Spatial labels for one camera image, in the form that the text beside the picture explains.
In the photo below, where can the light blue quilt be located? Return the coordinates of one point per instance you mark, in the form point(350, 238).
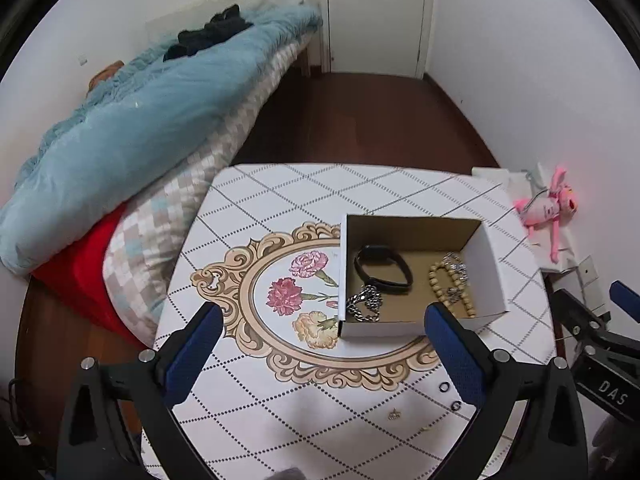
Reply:
point(130, 130)

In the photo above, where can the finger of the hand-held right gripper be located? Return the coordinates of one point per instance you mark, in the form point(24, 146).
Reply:
point(627, 300)
point(577, 310)

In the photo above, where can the white door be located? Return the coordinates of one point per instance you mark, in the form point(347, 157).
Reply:
point(375, 15)

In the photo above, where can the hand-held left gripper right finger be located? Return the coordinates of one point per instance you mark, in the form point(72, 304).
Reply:
point(452, 357)

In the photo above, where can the pink plush toy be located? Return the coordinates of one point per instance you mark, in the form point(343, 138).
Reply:
point(547, 205)

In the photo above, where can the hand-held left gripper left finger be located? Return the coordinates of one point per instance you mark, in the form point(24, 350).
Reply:
point(192, 360)

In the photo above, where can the black clothes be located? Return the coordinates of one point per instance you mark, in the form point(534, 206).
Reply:
point(215, 32)

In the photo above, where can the red blanket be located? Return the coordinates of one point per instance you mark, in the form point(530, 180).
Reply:
point(80, 270)

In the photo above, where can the white cardboard box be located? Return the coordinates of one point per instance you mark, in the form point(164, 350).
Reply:
point(480, 265)

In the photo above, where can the brown pillow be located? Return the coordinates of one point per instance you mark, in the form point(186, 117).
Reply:
point(102, 76)

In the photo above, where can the black wristband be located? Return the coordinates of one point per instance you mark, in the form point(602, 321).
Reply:
point(406, 275)

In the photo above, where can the white floral printed table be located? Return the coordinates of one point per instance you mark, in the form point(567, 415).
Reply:
point(280, 195)

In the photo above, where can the checkered bed sheet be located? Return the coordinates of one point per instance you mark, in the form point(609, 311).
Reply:
point(200, 175)

